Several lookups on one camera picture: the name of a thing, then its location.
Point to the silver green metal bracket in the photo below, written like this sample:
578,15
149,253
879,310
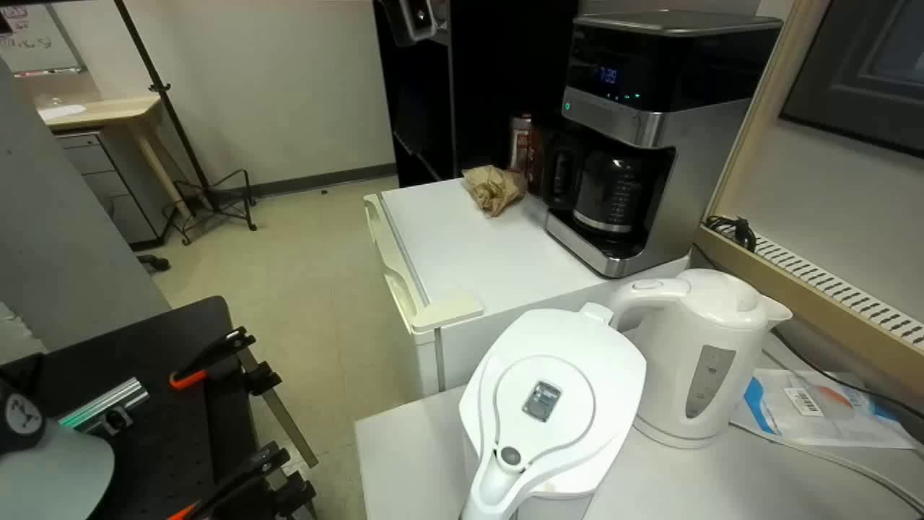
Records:
104,407

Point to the grey filing cabinet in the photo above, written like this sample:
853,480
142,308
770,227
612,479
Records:
110,190

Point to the grey partition panel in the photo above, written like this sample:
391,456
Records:
59,232

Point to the grey rounded cover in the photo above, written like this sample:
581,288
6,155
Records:
52,479

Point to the blue white plastic packet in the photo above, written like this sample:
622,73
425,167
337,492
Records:
817,409

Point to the crumpled brown paper bag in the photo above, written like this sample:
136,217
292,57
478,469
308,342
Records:
494,187

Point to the black round knob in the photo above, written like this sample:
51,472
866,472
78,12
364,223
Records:
17,418

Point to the light wooden desk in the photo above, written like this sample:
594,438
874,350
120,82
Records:
101,112

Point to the black round container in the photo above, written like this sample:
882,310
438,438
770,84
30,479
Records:
607,193

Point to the white slotted vent grille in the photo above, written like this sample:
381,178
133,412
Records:
839,290

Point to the tall black cabinet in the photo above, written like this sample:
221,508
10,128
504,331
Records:
481,89

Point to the white water filter pitcher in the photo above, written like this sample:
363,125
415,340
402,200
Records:
550,407

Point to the white mini fridge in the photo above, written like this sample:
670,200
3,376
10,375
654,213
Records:
481,251

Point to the white wall board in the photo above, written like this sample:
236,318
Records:
33,38

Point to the wall socket with plugs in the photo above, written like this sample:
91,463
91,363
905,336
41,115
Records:
739,232

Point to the dark framed window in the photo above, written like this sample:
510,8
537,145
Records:
866,67

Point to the white electric kettle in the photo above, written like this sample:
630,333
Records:
709,356

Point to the black tripod stand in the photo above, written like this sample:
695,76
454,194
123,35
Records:
184,145

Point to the black silver coffeemaker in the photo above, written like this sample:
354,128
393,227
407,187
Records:
664,89

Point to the dark red bottle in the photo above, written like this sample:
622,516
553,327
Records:
523,145

